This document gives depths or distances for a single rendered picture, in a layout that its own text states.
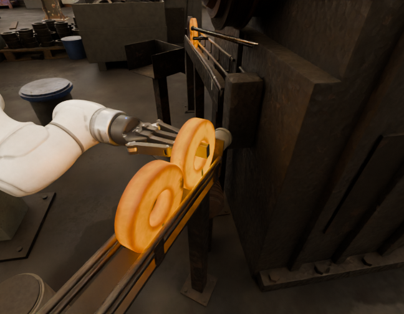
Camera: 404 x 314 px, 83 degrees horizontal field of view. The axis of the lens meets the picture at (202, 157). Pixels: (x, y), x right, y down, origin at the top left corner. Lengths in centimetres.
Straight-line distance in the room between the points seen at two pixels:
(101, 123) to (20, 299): 40
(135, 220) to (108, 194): 115
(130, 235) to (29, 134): 35
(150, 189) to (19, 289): 41
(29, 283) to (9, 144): 30
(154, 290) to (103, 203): 59
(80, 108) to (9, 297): 43
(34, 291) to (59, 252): 71
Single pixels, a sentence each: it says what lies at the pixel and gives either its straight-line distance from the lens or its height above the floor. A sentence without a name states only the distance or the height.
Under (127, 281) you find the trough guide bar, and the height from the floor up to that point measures 71.
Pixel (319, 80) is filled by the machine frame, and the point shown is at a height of 87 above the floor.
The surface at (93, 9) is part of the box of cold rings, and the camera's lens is 329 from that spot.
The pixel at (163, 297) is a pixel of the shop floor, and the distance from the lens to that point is 111.
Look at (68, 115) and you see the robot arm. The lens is 64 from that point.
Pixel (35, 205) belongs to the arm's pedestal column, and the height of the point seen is 2.
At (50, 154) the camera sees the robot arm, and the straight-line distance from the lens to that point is 59.
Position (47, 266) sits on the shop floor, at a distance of 134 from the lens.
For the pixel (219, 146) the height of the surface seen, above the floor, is 70.
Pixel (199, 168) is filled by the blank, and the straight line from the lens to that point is 52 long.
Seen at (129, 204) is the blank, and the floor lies 78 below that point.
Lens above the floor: 104
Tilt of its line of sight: 39 degrees down
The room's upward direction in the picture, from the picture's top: straight up
